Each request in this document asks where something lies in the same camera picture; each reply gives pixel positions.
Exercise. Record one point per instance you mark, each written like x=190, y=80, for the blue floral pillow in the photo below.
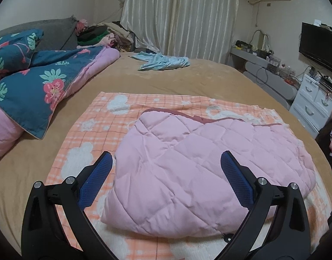
x=11, y=48

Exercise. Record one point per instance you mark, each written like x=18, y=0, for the desk clutter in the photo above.
x=274, y=61

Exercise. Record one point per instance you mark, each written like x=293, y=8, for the grey curved desk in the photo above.
x=263, y=73

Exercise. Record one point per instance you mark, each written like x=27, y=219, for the pile of mixed clothes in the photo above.
x=111, y=33

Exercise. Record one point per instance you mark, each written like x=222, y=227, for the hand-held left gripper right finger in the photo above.
x=236, y=177

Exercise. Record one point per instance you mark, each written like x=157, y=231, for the white drawer cabinet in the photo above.
x=306, y=103

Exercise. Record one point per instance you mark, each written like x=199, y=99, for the bed with tan sheet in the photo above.
x=209, y=78

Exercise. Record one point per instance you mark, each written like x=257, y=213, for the grey pillow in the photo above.
x=55, y=33

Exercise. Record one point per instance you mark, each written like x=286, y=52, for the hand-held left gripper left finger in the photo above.
x=97, y=176

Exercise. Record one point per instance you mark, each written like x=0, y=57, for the orange checked towel blanket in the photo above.
x=101, y=119

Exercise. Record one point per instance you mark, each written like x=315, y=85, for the blue floral pink duvet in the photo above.
x=33, y=92

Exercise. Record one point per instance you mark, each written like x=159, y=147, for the pink quilted blanket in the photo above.
x=182, y=168

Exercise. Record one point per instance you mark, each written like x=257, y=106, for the cream pleated curtain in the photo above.
x=182, y=16

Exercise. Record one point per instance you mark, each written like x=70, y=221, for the light blue cloth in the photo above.
x=160, y=61

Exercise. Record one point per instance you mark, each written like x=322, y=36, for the black flat television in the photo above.
x=317, y=46

